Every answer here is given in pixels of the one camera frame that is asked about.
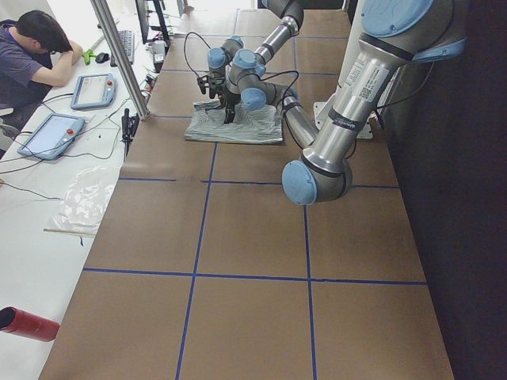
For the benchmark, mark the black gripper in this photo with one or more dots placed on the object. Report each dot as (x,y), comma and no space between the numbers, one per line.
(230,106)
(214,91)

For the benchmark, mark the navy white striped polo shirt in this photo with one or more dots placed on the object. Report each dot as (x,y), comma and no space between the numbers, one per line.
(263,126)

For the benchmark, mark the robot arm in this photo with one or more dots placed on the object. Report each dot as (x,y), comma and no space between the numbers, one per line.
(395,33)
(257,39)

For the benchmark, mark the black power strip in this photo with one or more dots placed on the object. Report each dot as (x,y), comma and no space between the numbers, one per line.
(129,125)

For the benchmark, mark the black keyboard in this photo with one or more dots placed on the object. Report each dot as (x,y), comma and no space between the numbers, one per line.
(127,39)

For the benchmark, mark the black computer mouse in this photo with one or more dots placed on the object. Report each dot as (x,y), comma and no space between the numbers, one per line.
(102,58)

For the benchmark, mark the upper teach pendant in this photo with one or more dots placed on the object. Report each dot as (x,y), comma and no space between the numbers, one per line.
(94,91)

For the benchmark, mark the teach pendant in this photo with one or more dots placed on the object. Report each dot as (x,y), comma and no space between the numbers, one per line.
(94,91)
(52,137)

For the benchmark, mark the lower teach pendant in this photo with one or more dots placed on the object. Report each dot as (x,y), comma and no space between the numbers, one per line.
(52,137)

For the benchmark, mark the clear plastic bag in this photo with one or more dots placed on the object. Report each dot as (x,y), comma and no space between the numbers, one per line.
(85,202)

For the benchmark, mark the seated person dark shirt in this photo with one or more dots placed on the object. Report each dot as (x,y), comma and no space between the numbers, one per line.
(36,55)

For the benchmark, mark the red cylinder bottle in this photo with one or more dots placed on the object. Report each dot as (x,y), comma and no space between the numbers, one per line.
(29,325)

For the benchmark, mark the aluminium frame post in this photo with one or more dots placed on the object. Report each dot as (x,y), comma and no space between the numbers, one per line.
(108,25)

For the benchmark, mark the green handled tool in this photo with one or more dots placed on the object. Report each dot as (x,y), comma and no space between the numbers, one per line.
(89,54)

